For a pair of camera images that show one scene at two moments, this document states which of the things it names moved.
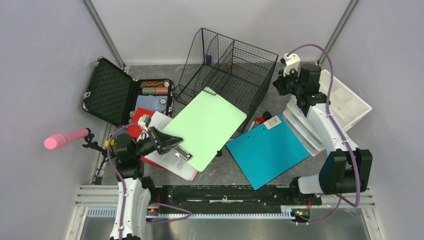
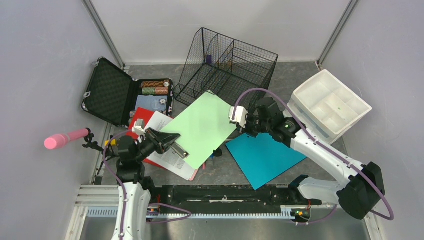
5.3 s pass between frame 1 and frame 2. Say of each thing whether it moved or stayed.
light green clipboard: stayed
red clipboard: stayed
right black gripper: moved
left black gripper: stayed
